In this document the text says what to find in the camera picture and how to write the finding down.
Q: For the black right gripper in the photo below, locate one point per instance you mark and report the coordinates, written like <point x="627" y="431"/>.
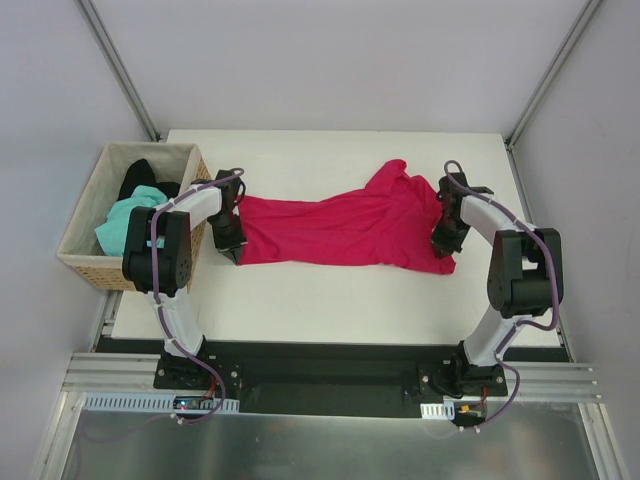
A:
<point x="445" y="238"/>

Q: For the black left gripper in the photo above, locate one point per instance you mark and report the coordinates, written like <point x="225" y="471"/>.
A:
<point x="228" y="239"/>

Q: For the pink t shirt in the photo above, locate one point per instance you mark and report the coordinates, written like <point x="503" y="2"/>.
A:
<point x="387" y="222"/>

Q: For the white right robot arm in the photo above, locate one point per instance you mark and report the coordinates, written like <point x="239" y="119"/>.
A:
<point x="525" y="281"/>

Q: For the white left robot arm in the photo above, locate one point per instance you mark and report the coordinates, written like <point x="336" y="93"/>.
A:
<point x="158" y="254"/>

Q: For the wicker laundry basket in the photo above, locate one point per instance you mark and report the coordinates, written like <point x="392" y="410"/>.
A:
<point x="79" y="249"/>

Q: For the teal t shirt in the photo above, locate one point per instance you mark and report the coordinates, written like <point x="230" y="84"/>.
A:
<point x="112" y="233"/>

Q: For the black t shirt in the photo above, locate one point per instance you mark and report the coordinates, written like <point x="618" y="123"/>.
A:
<point x="140" y="173"/>

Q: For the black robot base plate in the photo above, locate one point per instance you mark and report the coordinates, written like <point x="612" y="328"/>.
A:
<point x="383" y="381"/>

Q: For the right white cable duct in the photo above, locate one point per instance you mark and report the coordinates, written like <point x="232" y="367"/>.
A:
<point x="438" y="411"/>

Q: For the white cable duct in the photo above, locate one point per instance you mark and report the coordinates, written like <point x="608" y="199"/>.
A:
<point x="438" y="411"/>
<point x="158" y="403"/>

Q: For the left white cable duct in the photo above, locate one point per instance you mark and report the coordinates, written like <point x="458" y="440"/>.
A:
<point x="158" y="403"/>

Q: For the left aluminium frame post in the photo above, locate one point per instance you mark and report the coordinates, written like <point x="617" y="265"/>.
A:
<point x="115" y="63"/>

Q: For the aluminium frame post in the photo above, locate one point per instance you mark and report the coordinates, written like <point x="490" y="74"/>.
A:
<point x="587" y="13"/>
<point x="115" y="63"/>

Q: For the right aluminium frame post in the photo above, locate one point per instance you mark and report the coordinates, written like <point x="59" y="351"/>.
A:
<point x="587" y="13"/>

